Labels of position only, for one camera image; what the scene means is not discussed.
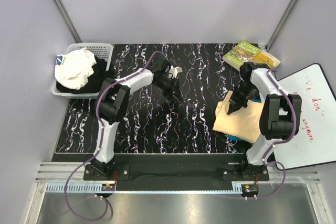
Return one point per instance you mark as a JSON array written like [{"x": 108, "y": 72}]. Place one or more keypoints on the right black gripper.
[{"x": 232, "y": 108}]

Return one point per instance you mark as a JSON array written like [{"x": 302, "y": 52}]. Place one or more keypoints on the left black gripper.
[{"x": 174, "y": 90}]

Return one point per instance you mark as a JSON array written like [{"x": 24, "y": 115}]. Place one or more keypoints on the peach t shirt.
[{"x": 243, "y": 124}]

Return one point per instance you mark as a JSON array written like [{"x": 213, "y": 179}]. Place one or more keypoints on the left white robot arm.
[{"x": 113, "y": 99}]

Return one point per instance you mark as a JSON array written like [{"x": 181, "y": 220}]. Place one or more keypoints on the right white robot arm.
[{"x": 280, "y": 116}]

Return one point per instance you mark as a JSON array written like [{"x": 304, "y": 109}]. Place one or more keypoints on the blue folded t shirt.
[{"x": 234, "y": 138}]

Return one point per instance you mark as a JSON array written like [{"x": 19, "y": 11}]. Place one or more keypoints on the green picture book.
[{"x": 241, "y": 53}]

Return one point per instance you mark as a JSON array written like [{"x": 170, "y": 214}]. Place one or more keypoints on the yellow picture book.
[{"x": 266, "y": 58}]

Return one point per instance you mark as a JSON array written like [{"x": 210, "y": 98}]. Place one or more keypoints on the black t shirt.
[{"x": 94, "y": 81}]

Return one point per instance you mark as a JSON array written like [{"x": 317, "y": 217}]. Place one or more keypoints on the grey plastic basket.
[{"x": 103, "y": 54}]

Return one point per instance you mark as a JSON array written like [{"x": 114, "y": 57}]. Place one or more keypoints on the white whiteboard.
[{"x": 314, "y": 143}]

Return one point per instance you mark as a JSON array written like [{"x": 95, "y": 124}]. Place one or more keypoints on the white t shirt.
[{"x": 73, "y": 69}]

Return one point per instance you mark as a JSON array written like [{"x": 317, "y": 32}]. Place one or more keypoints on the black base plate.
[{"x": 180, "y": 164}]

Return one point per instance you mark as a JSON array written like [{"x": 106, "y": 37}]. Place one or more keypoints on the aluminium frame rail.
[{"x": 58, "y": 178}]

